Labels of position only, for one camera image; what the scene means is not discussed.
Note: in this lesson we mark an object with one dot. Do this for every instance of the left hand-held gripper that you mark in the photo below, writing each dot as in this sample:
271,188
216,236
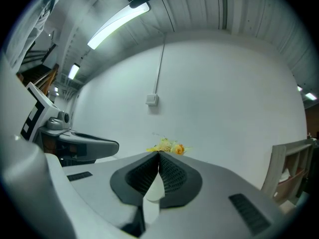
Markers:
37,113

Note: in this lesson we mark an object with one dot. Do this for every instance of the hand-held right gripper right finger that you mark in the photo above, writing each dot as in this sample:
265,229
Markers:
214,198

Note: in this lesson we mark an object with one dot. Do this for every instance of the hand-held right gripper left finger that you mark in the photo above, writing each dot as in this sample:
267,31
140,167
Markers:
104,183

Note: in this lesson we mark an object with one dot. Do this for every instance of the yellow orange flower bouquet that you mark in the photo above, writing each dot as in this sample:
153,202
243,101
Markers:
172,147

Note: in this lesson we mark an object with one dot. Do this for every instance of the white wooden shelf unit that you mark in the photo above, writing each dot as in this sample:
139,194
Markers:
276,170

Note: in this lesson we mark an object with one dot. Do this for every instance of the small ceiling light panel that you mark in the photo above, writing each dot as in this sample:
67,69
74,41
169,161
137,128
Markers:
310,96
299,88
73,71

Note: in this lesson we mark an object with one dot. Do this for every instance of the brown wooden staircase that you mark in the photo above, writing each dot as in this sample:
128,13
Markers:
42,76

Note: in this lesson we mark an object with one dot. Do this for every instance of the long ceiling tube light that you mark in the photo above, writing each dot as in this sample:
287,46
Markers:
117,25

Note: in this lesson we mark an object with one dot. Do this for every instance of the person's light grey shirt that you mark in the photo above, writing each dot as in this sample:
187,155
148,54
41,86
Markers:
32,21

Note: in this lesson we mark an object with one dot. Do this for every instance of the white wall junction box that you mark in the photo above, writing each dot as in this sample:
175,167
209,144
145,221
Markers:
152,99

